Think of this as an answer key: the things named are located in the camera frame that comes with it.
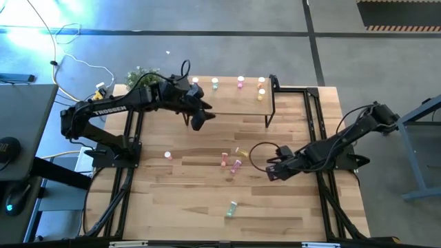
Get yellow floor cable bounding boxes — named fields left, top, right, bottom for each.
left=26, top=0, right=104, bottom=104

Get grey desk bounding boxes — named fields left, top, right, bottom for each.
left=0, top=83, right=59, bottom=182

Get black desk support beam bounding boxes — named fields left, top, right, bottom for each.
left=30, top=155, right=92, bottom=191

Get black computer mouse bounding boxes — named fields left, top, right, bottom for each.
left=0, top=136, right=21, bottom=163
left=3, top=185, right=31, bottom=217

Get wooden shelf black metal legs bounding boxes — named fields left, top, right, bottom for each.
left=181, top=71, right=280, bottom=129

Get silver metal bracket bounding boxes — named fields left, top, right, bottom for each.
left=109, top=240, right=149, bottom=248
left=302, top=242, right=341, bottom=248

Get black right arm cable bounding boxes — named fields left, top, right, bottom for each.
left=249, top=103, right=376, bottom=173

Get green potted plant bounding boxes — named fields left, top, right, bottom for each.
left=125, top=66, right=163, bottom=91

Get black mat striped edge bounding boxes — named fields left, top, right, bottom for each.
left=356, top=0, right=441, bottom=32

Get blue grey metal table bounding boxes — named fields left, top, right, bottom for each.
left=396, top=96, right=441, bottom=203

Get yellow white power plug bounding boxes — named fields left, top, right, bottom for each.
left=94, top=81, right=107, bottom=101

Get black flat device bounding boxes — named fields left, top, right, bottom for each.
left=0, top=73, right=37, bottom=85

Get dark brown desk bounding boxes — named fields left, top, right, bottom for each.
left=0, top=177, right=44, bottom=247

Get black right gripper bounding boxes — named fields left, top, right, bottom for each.
left=266, top=144, right=305, bottom=183

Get white box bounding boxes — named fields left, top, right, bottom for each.
left=74, top=146, right=99, bottom=173

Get white floor cable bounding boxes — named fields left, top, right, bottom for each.
left=54, top=22, right=115, bottom=89

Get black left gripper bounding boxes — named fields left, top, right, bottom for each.
left=161, top=74, right=217, bottom=132

